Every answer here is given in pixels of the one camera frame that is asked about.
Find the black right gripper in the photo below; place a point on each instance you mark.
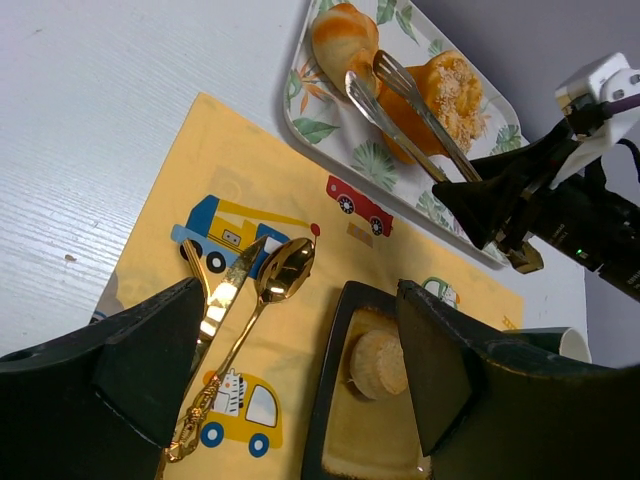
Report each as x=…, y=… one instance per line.
x=483, y=207

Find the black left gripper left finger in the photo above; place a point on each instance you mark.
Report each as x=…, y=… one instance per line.
x=101, y=402

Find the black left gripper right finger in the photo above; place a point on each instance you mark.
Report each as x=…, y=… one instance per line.
x=489, y=405

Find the silver metal tongs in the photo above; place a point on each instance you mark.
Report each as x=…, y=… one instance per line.
x=423, y=111

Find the small round bread bun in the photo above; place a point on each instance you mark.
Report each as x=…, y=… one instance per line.
x=377, y=365

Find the orange twisted bread roll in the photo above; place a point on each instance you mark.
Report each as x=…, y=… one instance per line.
x=344, y=39

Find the orange sugared bundt bread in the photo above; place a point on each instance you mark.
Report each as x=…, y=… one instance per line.
x=453, y=93

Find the dark green mug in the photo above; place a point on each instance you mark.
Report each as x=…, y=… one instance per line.
x=564, y=341

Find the black square amber plate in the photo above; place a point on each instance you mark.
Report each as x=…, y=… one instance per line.
x=349, y=435

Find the gold knife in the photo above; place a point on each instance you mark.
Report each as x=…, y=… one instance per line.
x=216, y=308

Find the gold fork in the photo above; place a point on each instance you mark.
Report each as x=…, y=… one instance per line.
x=195, y=266

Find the gold spoon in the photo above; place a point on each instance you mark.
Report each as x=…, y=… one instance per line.
x=280, y=277

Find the yellow vehicle print placemat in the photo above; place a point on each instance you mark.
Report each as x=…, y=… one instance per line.
x=263, y=181

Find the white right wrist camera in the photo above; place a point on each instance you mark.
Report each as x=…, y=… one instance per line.
x=601, y=104

